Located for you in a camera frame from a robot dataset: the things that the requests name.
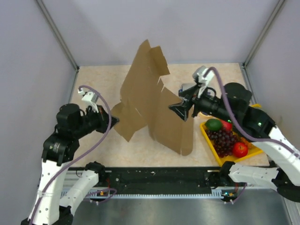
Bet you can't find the aluminium frame post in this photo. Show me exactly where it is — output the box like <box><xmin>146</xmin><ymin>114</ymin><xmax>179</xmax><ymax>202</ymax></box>
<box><xmin>242</xmin><ymin>0</ymin><xmax>287</xmax><ymax>70</ymax></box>
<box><xmin>34</xmin><ymin>0</ymin><xmax>79</xmax><ymax>72</ymax></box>

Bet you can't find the red fruit behind avocado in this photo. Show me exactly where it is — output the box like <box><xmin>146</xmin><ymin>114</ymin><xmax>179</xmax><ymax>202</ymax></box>
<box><xmin>221</xmin><ymin>120</ymin><xmax>233</xmax><ymax>131</ymax></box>

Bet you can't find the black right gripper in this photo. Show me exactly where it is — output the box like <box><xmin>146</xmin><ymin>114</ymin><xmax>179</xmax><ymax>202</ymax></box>
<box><xmin>167</xmin><ymin>83</ymin><xmax>234</xmax><ymax>124</ymax></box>

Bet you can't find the green avocado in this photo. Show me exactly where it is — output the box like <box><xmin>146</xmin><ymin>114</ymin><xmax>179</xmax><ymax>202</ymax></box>
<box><xmin>205</xmin><ymin>119</ymin><xmax>223</xmax><ymax>131</ymax></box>

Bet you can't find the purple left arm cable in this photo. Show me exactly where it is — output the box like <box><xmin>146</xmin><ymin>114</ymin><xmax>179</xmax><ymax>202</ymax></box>
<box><xmin>28</xmin><ymin>85</ymin><xmax>118</xmax><ymax>223</ymax></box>

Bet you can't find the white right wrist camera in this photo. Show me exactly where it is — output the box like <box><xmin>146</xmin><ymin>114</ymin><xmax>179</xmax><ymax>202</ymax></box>
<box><xmin>192</xmin><ymin>66</ymin><xmax>214</xmax><ymax>98</ymax></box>

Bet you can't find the razor blister pack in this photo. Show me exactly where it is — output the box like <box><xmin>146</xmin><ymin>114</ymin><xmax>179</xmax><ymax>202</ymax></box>
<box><xmin>178</xmin><ymin>83</ymin><xmax>216</xmax><ymax>97</ymax></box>

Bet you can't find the brown cardboard box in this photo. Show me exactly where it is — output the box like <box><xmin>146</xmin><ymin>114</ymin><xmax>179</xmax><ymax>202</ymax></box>
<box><xmin>111</xmin><ymin>40</ymin><xmax>194</xmax><ymax>156</ymax></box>

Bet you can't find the red apple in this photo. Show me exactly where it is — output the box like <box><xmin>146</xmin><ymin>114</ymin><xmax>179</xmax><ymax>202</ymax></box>
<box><xmin>232</xmin><ymin>142</ymin><xmax>248</xmax><ymax>158</ymax></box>

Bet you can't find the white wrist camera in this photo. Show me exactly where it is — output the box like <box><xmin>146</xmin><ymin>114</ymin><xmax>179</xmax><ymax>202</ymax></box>
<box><xmin>78</xmin><ymin>89</ymin><xmax>99</xmax><ymax>113</ymax></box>
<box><xmin>192</xmin><ymin>66</ymin><xmax>214</xmax><ymax>98</ymax></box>

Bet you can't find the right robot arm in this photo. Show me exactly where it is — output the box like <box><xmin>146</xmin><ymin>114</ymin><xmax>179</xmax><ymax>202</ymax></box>
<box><xmin>169</xmin><ymin>82</ymin><xmax>300</xmax><ymax>202</ymax></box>

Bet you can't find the dark red grape bunch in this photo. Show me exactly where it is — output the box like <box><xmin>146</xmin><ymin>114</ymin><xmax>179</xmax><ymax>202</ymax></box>
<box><xmin>205</xmin><ymin>128</ymin><xmax>238</xmax><ymax>158</ymax></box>

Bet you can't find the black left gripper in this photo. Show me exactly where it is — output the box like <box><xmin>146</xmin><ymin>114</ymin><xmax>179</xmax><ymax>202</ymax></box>
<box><xmin>74</xmin><ymin>103</ymin><xmax>120</xmax><ymax>137</ymax></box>

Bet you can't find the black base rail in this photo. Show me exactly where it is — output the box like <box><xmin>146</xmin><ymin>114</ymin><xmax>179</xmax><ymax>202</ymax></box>
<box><xmin>65</xmin><ymin>166</ymin><xmax>277</xmax><ymax>195</ymax></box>

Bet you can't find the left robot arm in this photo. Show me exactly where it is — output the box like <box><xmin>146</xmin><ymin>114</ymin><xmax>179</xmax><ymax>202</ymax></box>
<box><xmin>21</xmin><ymin>104</ymin><xmax>119</xmax><ymax>225</ymax></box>

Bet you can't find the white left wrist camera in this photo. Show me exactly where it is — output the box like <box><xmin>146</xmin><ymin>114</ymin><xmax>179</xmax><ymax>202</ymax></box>
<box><xmin>78</xmin><ymin>89</ymin><xmax>99</xmax><ymax>113</ymax></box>

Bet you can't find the yellow plastic tray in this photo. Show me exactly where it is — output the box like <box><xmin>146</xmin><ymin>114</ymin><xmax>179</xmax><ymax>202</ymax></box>
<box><xmin>200</xmin><ymin>118</ymin><xmax>263</xmax><ymax>166</ymax></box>

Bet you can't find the aluminium frame post right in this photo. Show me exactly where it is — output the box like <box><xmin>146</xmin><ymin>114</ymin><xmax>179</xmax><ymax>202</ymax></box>
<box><xmin>242</xmin><ymin>0</ymin><xmax>287</xmax><ymax>70</ymax></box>

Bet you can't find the aluminium frame post left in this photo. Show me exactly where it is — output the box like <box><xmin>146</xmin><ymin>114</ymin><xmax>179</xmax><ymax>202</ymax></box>
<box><xmin>34</xmin><ymin>0</ymin><xmax>79</xmax><ymax>72</ymax></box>

